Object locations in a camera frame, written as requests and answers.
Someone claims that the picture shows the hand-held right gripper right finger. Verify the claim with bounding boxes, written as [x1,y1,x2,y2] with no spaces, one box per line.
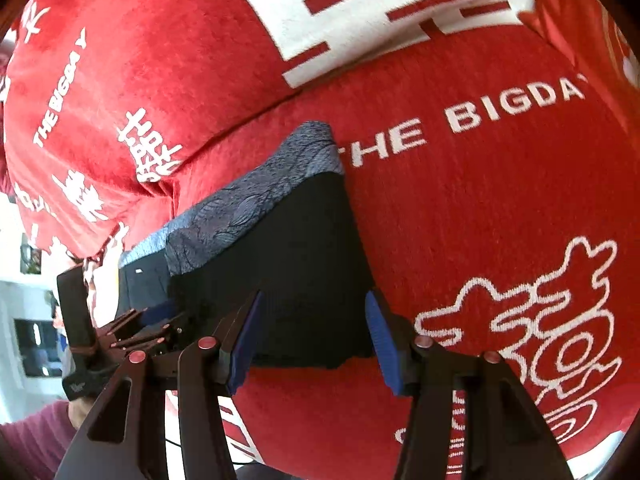
[364,290,574,480]

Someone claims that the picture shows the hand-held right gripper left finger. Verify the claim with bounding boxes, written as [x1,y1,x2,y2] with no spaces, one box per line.
[55,290,266,480]

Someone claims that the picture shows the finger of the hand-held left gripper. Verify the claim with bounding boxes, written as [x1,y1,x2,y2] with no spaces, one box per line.
[114,312,190,362]
[96,308,147,342]

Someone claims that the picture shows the black pants with grey floral band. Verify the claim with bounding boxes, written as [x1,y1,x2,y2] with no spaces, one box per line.
[117,121,377,372]

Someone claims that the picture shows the person's left forearm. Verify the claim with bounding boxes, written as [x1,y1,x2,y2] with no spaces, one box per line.
[0,400,93,480]

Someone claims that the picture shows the red printed blanket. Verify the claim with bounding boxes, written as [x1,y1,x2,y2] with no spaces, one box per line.
[0,0,640,480]

